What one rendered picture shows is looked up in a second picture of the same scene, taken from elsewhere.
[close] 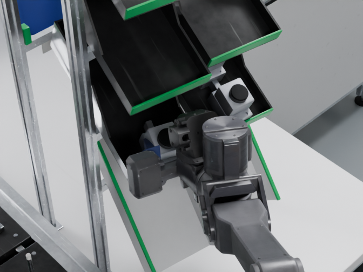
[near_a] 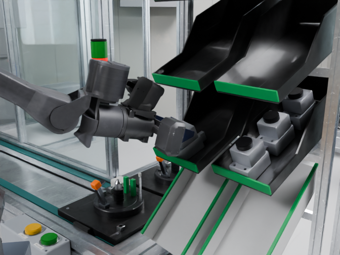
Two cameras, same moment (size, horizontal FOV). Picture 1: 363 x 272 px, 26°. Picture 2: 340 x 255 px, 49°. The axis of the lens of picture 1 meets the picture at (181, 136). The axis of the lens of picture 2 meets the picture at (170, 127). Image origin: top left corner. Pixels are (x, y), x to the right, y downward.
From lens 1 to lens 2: 117 cm
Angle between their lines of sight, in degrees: 74
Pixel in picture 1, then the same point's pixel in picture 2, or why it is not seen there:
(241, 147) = (98, 71)
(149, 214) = (186, 211)
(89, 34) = (192, 44)
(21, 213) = not seen: hidden behind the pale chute
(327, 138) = not seen: outside the picture
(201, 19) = (256, 72)
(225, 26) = (261, 81)
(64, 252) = not seen: hidden behind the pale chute
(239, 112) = (243, 165)
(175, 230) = (186, 234)
